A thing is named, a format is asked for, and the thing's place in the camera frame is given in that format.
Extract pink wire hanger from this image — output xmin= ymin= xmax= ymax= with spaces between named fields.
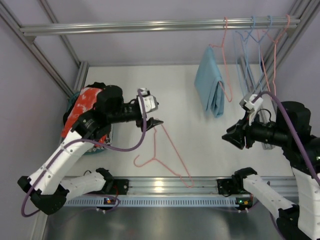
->
xmin=133 ymin=124 xmax=195 ymax=189

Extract blue wire hanger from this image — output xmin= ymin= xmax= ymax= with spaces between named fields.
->
xmin=232 ymin=16 xmax=256 ymax=97

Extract orange white trousers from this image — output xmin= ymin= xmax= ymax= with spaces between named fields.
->
xmin=60 ymin=86 xmax=102 ymax=138

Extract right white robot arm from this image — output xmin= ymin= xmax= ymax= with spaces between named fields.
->
xmin=222 ymin=101 xmax=320 ymax=240

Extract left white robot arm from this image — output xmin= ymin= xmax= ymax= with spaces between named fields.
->
xmin=17 ymin=82 xmax=162 ymax=215

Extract pink hanger with blue trousers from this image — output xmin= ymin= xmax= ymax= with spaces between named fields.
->
xmin=209 ymin=16 xmax=233 ymax=103

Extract light blue trousers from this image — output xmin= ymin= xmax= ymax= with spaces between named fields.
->
xmin=194 ymin=46 xmax=225 ymax=118

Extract empty pink hanger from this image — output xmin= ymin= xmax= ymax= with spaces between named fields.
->
xmin=262 ymin=14 xmax=291 ymax=96

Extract empty blue hanger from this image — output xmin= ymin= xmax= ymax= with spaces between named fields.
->
xmin=247 ymin=15 xmax=273 ymax=91

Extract teal laundry basket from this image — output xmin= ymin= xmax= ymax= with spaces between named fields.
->
xmin=66 ymin=90 xmax=110 ymax=155

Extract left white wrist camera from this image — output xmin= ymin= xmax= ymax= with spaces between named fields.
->
xmin=137 ymin=88 xmax=159 ymax=114

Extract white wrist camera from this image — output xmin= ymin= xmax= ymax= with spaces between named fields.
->
xmin=137 ymin=88 xmax=159 ymax=114
xmin=239 ymin=93 xmax=263 ymax=125

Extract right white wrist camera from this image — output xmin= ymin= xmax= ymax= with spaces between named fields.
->
xmin=239 ymin=93 xmax=263 ymax=125

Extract aluminium frame posts right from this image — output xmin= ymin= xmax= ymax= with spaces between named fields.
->
xmin=239 ymin=0 xmax=320 ymax=151

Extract aluminium frame posts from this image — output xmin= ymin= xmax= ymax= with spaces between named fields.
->
xmin=0 ymin=0 xmax=89 ymax=98
xmin=239 ymin=0 xmax=320 ymax=151

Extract aluminium frame posts left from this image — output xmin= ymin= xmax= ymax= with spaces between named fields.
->
xmin=0 ymin=0 xmax=89 ymax=98

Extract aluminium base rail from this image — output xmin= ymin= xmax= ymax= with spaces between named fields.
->
xmin=59 ymin=176 xmax=301 ymax=197

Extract grey slotted cable duct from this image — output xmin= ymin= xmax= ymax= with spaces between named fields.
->
xmin=65 ymin=196 xmax=239 ymax=207

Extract aluminium hanging rail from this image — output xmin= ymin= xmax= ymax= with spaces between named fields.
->
xmin=19 ymin=16 xmax=301 ymax=37

